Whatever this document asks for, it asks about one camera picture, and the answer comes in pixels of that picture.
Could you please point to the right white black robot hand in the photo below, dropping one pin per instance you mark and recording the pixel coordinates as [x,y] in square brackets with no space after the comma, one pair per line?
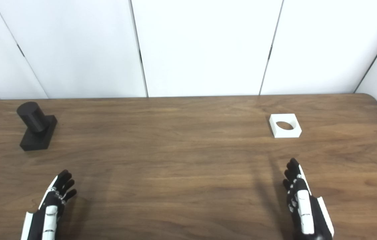
[303,208]

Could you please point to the black peg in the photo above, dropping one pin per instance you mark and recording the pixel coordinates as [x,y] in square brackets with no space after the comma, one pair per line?
[38,128]

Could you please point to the white square piece with hole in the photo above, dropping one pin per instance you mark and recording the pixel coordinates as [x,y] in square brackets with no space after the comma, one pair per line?
[280,131]

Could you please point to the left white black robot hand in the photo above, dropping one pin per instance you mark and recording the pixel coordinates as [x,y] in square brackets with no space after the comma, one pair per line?
[51,213]

